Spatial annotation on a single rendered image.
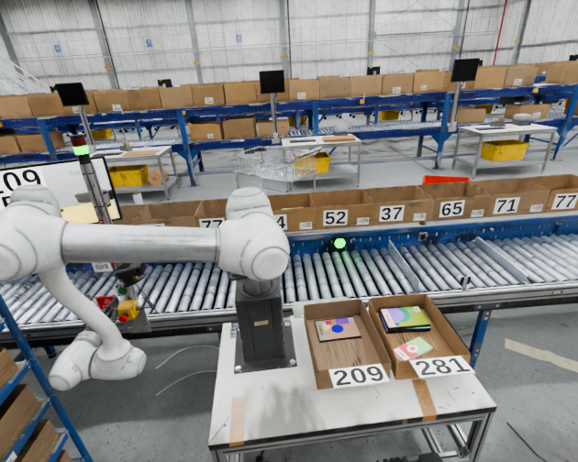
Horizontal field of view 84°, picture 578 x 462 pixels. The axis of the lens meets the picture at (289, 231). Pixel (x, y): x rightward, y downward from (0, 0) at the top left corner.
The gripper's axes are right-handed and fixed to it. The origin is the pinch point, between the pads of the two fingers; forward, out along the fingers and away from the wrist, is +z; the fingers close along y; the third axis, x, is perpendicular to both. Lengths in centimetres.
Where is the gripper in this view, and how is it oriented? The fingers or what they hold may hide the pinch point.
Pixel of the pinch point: (113, 304)
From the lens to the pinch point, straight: 166.2
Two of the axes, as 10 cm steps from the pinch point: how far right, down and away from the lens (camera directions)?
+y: -10.0, 0.7, -0.3
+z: -0.5, -4.4, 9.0
